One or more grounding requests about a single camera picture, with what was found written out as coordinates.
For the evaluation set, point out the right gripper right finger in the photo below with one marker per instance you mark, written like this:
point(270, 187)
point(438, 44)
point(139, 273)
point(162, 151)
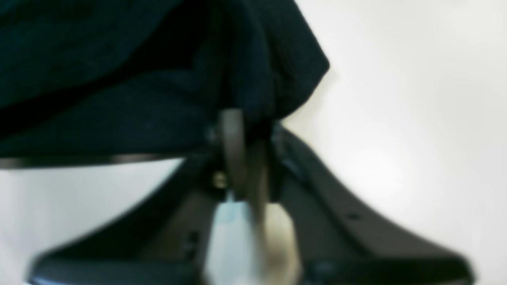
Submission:
point(341, 240)

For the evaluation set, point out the black printed t-shirt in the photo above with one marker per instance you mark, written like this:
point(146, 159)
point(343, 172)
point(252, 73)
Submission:
point(116, 77)

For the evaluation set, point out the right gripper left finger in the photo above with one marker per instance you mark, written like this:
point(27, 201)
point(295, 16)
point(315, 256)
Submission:
point(163, 240)

